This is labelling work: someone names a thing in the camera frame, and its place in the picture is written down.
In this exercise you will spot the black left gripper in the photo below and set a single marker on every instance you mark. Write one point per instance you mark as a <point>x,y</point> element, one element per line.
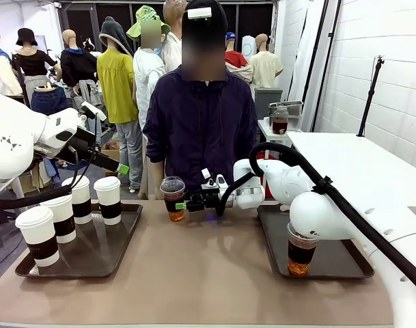
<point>79,143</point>

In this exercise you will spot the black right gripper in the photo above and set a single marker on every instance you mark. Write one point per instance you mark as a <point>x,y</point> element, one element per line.
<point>206,200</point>

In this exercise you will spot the clear plastic iced tea cup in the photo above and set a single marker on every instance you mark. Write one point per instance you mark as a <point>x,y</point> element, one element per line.
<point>173,198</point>

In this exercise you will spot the white paper cup black sleeve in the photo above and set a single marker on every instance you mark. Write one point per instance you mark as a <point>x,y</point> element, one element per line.
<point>38,235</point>
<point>62,218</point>
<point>80,201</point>
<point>108,201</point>

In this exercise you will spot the clear iced tea cup dark sleeve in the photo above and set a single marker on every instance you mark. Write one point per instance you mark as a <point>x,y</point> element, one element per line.
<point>300,253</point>

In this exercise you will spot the person's right forearm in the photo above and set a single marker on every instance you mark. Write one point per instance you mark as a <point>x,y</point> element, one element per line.
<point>158,177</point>

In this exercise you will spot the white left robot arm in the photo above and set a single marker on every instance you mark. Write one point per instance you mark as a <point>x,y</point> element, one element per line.
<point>9,136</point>

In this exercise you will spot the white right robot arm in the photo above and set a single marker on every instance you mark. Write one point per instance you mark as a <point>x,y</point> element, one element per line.
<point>317,212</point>

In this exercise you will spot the cardboard box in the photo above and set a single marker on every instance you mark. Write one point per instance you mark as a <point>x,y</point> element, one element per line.
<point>110,153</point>

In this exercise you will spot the white device on black stand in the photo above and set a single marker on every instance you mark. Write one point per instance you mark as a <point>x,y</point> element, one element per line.
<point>91,110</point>

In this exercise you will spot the person in navy jacket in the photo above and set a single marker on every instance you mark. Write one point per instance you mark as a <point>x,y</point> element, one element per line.
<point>197,130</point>

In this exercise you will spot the mannequin yellow shirt grey hood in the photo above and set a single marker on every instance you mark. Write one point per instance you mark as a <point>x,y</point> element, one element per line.
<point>117,89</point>

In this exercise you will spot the denim skirt torso form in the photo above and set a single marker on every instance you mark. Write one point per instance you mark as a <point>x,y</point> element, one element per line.
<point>48,99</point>

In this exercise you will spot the mannequin white shirt green hat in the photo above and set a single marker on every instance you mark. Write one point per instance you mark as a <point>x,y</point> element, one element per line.
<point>146,75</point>

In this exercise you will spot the mannequin in black hoodie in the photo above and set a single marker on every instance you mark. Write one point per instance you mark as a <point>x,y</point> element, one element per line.
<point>76,66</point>

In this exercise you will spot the grey stool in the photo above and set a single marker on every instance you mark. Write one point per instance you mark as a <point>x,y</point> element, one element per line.
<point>6,225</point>

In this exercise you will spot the glass jar of tea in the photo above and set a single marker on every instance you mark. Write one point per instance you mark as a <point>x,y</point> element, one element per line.
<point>280,124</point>

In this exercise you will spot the mannequin black hat black top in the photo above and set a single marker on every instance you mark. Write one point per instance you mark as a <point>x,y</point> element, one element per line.
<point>31,61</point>

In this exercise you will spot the tall mannequin in white shirt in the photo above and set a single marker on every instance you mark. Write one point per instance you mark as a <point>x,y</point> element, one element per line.
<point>171,48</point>

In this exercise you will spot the grey cabinet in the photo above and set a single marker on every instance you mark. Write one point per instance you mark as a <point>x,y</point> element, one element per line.
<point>267,99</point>

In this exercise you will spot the metal container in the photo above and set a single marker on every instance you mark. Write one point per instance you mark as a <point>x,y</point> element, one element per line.
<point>291,106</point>

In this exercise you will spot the mannequin red shirt blue cap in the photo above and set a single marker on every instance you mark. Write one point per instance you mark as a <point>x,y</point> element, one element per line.
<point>236,61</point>

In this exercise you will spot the mannequin in cream shirt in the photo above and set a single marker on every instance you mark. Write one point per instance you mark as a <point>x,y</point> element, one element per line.
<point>265,65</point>

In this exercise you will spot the white side table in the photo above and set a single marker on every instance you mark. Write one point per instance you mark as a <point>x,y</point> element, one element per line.
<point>364,153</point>

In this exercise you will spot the black tripod stand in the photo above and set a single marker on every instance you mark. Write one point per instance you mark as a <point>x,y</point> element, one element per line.
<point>370,99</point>

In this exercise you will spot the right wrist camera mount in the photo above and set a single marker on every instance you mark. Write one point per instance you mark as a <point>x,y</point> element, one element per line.
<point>214,179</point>

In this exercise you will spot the white head-mounted camera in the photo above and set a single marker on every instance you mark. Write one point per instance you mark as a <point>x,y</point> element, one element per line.
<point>199,13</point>

